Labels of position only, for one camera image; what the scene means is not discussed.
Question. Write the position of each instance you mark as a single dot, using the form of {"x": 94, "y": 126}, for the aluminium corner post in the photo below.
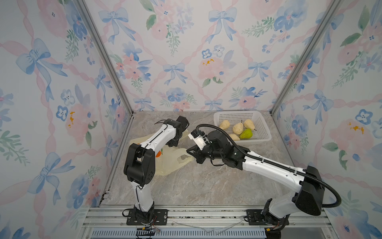
{"x": 99, "y": 45}
{"x": 326, "y": 19}

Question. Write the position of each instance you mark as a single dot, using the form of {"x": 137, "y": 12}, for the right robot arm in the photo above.
{"x": 306, "y": 194}

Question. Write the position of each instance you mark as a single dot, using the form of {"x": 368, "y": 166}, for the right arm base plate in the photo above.
{"x": 256, "y": 217}

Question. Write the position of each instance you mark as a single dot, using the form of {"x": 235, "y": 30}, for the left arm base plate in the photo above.
{"x": 158, "y": 217}

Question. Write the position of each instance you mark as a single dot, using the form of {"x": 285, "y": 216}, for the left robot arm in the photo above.
{"x": 140, "y": 168}

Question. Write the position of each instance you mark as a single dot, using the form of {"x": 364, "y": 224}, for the yellow plastic bag fruit print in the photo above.
{"x": 170, "y": 159}

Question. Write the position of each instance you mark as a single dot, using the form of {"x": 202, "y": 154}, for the green pear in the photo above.
{"x": 246, "y": 134}

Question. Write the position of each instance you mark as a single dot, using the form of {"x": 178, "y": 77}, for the aluminium frame rail front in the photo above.
{"x": 110, "y": 216}

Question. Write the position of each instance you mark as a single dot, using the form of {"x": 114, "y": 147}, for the left aluminium corner post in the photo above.
{"x": 99, "y": 45}

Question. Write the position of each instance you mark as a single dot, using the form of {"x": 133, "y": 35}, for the beige pear front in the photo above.
{"x": 235, "y": 137}

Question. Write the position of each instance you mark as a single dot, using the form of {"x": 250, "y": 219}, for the slotted cable duct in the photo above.
{"x": 179, "y": 233}

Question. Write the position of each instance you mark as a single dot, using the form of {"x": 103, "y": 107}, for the right aluminium corner post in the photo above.
{"x": 326, "y": 19}

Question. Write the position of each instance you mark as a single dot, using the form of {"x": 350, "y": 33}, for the beige pear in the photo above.
{"x": 238, "y": 128}
{"x": 224, "y": 125}
{"x": 235, "y": 137}
{"x": 249, "y": 124}

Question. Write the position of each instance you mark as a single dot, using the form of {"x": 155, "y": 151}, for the white plastic basket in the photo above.
{"x": 260, "y": 135}

